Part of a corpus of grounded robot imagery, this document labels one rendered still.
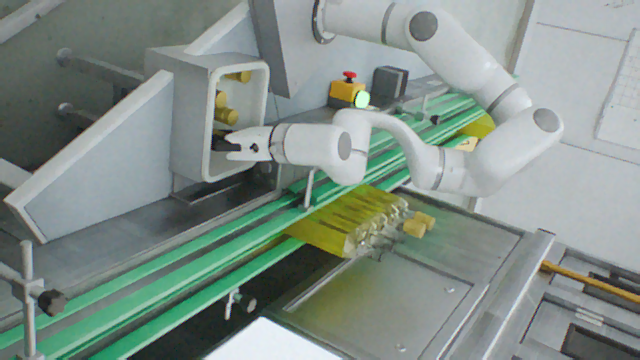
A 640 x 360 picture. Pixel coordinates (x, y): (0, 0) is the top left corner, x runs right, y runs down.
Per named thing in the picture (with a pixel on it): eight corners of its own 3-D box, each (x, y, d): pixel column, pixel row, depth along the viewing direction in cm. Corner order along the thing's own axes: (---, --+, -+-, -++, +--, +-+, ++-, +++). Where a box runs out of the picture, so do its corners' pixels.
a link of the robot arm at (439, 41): (488, 114, 127) (472, 113, 113) (414, 38, 133) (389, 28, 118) (522, 82, 124) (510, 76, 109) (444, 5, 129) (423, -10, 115)
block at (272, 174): (249, 182, 130) (275, 192, 127) (254, 141, 127) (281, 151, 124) (259, 178, 133) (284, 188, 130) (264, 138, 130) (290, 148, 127)
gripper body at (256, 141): (272, 170, 106) (223, 166, 111) (303, 156, 114) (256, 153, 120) (268, 128, 104) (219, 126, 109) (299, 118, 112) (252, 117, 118)
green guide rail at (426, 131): (286, 190, 131) (317, 202, 128) (287, 186, 131) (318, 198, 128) (497, 89, 275) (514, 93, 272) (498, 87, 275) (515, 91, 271)
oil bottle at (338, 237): (269, 227, 131) (353, 264, 122) (273, 205, 129) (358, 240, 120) (284, 219, 136) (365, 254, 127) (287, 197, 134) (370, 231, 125)
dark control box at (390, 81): (370, 92, 186) (394, 99, 182) (375, 66, 183) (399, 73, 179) (381, 88, 192) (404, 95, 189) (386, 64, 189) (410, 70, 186)
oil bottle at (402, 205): (323, 198, 150) (398, 228, 141) (326, 178, 148) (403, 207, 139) (334, 192, 155) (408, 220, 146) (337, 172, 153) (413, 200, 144)
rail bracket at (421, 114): (393, 113, 174) (435, 126, 168) (398, 89, 171) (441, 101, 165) (398, 111, 177) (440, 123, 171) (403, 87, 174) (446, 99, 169)
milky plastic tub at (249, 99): (169, 171, 116) (203, 186, 112) (176, 57, 107) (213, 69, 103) (227, 152, 130) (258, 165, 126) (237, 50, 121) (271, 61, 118)
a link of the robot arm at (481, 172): (431, 125, 121) (457, 84, 108) (530, 141, 123) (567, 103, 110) (429, 197, 114) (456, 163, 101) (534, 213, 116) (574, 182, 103)
